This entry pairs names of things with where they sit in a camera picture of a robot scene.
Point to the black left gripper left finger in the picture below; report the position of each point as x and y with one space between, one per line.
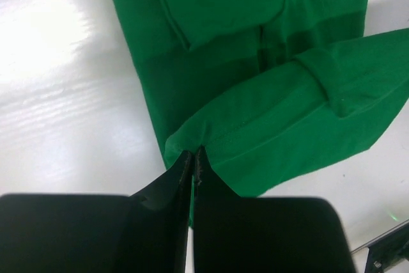
144 232

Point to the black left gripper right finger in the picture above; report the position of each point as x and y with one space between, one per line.
281 234

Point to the green t shirt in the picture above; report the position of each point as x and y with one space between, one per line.
271 89

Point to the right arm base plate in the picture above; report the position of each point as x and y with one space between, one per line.
383 253

